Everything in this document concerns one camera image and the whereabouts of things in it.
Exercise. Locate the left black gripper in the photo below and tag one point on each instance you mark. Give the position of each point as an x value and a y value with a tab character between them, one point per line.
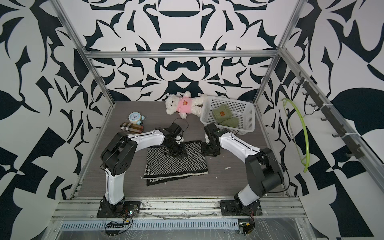
181	153

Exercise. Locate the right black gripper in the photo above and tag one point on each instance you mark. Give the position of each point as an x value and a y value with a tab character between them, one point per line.
205	151

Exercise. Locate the houndstooth black white garment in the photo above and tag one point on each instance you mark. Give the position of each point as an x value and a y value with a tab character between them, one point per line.
163	168

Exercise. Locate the green knitted scarf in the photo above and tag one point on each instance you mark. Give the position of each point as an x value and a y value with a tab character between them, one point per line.
232	122
222	113

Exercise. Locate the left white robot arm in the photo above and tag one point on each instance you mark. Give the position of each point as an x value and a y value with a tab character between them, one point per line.
117	158

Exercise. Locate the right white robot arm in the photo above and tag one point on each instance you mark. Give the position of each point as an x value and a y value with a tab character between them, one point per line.
263	171

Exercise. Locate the white plastic basket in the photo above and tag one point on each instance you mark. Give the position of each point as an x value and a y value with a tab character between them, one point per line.
244	111

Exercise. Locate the white teddy bear pink shirt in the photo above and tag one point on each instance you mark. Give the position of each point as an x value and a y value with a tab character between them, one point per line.
185	105

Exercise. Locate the small blue alarm clock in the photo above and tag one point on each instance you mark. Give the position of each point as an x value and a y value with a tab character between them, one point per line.
136	118

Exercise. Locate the plaid beige pouch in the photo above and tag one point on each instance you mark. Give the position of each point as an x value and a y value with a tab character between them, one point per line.
132	128

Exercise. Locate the green plastic hanger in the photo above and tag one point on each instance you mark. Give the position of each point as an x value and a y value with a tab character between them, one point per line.
305	160

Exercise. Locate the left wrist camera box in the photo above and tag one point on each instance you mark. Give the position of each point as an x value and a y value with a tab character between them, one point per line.
175	130

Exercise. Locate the white slotted cable duct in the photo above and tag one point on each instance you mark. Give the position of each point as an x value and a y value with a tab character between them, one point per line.
143	225

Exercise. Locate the black wall hook rail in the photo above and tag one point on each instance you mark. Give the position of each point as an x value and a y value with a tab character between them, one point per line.
332	116

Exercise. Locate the aluminium frame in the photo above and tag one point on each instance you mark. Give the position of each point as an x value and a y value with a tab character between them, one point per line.
254	51

